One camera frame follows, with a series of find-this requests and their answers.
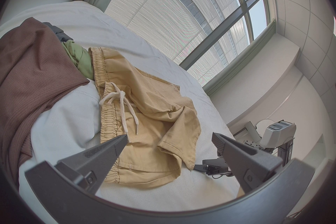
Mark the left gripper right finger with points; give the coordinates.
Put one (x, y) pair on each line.
(241, 162)

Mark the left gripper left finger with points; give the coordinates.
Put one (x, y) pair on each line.
(102, 160)

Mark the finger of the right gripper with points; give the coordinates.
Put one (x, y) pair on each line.
(214, 162)
(217, 172)

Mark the tan shorts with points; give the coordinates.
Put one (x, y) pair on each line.
(152, 102)

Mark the bed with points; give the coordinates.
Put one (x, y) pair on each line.
(147, 60)

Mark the pale blue garment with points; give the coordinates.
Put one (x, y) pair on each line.
(68, 118)

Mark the green garment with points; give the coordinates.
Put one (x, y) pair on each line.
(81, 60)

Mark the brown garment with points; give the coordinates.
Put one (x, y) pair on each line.
(34, 73)

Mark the dark grey garment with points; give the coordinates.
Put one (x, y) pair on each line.
(56, 31)

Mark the window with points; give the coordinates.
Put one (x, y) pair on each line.
(183, 7)

